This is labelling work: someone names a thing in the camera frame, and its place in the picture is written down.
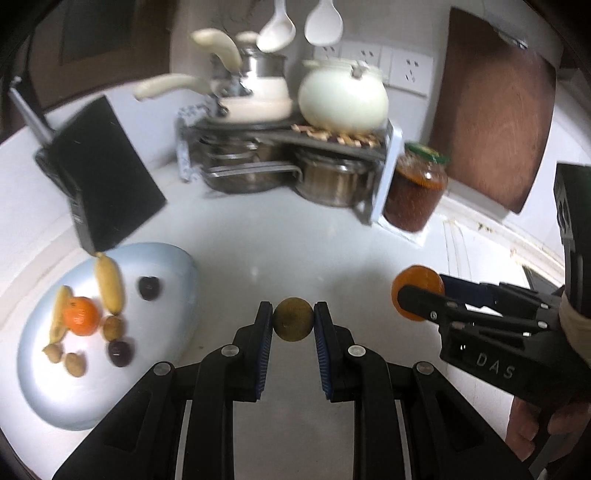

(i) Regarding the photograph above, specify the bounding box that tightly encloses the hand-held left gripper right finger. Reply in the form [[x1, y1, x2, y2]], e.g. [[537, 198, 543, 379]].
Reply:
[[313, 301, 534, 480]]

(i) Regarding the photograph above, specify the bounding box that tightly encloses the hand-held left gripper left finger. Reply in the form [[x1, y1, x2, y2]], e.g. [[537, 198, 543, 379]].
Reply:
[[52, 301, 274, 480]]

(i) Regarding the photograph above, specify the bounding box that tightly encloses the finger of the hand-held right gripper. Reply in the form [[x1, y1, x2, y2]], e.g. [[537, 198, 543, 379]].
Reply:
[[438, 274, 563, 320], [397, 285, 542, 329]]

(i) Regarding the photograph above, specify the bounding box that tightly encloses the orange tangerine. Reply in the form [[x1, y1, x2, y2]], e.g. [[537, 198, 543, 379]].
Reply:
[[64, 298, 102, 336], [390, 265, 447, 322]]

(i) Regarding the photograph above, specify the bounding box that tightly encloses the pale blue oval plate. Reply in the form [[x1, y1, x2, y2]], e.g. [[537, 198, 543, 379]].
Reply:
[[17, 242, 201, 431]]

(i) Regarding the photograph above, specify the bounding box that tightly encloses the dark purple plum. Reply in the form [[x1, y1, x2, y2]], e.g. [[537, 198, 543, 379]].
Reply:
[[107, 338, 136, 368], [138, 276, 161, 302]]

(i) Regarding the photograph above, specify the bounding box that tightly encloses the plump yellow banana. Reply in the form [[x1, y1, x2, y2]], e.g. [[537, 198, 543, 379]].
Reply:
[[93, 253, 126, 315]]

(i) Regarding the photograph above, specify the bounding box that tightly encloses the slim yellow banana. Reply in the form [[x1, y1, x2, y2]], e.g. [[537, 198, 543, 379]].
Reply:
[[48, 285, 75, 343]]

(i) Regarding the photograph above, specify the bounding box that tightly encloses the person's right hand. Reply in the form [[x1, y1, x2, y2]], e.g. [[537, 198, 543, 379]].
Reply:
[[505, 396, 591, 463]]

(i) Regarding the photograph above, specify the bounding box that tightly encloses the glass jar with orange sauce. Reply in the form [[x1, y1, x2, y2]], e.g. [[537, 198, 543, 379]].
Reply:
[[383, 143, 450, 233]]

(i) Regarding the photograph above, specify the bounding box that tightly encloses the small steel pot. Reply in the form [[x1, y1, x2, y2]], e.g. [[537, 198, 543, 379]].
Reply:
[[294, 154, 376, 208]]

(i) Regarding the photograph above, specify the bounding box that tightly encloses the brown wooden cutting board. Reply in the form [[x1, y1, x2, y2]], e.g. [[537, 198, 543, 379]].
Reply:
[[429, 7, 557, 216]]

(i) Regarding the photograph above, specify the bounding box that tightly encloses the large steel pot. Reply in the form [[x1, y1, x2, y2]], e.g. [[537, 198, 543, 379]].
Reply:
[[198, 136, 304, 194]]

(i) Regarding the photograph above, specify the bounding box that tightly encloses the wooden bead trivet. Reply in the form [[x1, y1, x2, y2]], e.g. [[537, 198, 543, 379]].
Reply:
[[291, 124, 385, 147]]

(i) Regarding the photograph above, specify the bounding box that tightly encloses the white round ceramic pot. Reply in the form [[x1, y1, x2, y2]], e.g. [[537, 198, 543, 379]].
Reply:
[[298, 59, 390, 130]]

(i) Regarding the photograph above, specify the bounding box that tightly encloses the black knife block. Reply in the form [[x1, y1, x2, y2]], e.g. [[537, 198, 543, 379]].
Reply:
[[34, 96, 167, 254]]

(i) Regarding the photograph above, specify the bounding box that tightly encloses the cream frying pan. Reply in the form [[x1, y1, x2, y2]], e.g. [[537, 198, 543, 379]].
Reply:
[[207, 95, 295, 123]]

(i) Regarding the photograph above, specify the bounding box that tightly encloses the white rice paddle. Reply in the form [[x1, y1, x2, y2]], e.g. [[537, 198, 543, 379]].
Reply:
[[304, 0, 344, 46]]

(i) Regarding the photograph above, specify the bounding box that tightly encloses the white plastic ladle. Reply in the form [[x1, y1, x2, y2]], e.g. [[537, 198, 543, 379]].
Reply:
[[256, 0, 297, 53]]

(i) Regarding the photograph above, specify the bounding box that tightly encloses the brown-framed window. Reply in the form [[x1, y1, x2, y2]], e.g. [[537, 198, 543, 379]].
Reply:
[[28, 0, 186, 112]]

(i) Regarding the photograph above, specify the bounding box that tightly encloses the white wall socket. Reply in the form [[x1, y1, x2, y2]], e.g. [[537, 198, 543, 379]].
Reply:
[[314, 43, 384, 69], [388, 48, 435, 97]]

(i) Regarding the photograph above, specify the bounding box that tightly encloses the steel pot with cream handle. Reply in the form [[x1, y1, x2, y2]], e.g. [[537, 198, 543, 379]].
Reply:
[[191, 28, 288, 82]]

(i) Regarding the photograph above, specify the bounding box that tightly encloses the grey-handled knife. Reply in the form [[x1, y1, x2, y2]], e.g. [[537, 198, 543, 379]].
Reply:
[[8, 78, 55, 147]]

